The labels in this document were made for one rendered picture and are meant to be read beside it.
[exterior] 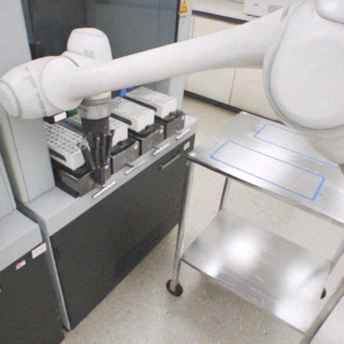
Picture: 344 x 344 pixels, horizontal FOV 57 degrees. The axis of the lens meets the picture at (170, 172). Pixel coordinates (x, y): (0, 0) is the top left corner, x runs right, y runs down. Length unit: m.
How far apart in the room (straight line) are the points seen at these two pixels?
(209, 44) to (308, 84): 0.32
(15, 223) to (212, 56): 0.69
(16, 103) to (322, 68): 0.53
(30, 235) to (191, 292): 0.95
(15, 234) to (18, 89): 0.43
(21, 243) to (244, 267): 0.91
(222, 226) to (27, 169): 0.97
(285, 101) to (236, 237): 1.27
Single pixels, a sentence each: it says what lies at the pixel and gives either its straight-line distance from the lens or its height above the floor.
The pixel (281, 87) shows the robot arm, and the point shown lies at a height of 1.29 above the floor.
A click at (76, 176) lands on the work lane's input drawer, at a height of 0.81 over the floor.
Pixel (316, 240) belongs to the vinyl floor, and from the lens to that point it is 2.13.
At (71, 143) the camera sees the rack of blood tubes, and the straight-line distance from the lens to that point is 1.04.
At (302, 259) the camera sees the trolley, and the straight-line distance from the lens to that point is 1.59.
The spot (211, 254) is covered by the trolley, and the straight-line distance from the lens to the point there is 1.47.
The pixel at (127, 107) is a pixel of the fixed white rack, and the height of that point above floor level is 0.86.
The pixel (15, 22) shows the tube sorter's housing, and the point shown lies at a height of 1.22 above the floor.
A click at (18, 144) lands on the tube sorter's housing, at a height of 0.94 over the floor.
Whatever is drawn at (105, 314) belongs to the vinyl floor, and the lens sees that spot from 1.61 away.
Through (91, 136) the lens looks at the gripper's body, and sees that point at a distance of 0.89.
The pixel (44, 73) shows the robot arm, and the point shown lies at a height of 1.17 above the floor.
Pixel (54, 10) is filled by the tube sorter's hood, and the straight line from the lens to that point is 0.88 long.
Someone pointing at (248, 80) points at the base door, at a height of 0.38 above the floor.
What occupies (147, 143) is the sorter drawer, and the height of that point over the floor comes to 0.78.
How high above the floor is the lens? 1.40
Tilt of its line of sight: 37 degrees down
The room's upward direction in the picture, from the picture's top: 5 degrees clockwise
